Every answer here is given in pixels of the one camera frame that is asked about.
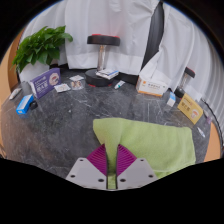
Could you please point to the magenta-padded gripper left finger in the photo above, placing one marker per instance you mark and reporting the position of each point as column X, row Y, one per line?
column 86, row 173

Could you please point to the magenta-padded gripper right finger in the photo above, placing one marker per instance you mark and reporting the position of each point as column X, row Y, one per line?
column 136, row 171

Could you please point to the light green towel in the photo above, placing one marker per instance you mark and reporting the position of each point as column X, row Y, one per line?
column 153, row 143

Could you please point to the white pen-shaped tube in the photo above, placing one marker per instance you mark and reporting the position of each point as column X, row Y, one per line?
column 201, row 132

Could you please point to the small blue and white box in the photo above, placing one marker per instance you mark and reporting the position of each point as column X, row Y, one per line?
column 171, row 99

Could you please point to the yellow cardboard box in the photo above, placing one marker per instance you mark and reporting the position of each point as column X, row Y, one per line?
column 190, row 109

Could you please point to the white and orange box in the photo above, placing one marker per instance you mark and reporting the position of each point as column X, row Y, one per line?
column 151, row 86

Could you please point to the small black object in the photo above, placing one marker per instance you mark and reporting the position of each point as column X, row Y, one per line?
column 33, row 105

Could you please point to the clear packet with print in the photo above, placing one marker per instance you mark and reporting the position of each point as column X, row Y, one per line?
column 77, row 85

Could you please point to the small white tube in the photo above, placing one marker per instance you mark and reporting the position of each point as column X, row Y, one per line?
column 119, row 84

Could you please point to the small purple object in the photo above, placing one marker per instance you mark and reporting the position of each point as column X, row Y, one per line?
column 208, row 119

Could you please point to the white flat packet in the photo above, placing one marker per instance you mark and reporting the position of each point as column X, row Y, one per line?
column 62, row 87
column 76, row 78

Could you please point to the purple cardboard box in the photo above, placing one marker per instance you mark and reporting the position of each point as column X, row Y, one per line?
column 45, row 83

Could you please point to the white flat remote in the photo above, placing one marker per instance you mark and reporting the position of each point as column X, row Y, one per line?
column 15, row 94

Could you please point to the green potted plant white pot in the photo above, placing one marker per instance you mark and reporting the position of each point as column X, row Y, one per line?
column 40, row 46

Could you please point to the white curtain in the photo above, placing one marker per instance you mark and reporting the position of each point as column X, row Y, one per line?
column 110, row 20
column 180, row 43

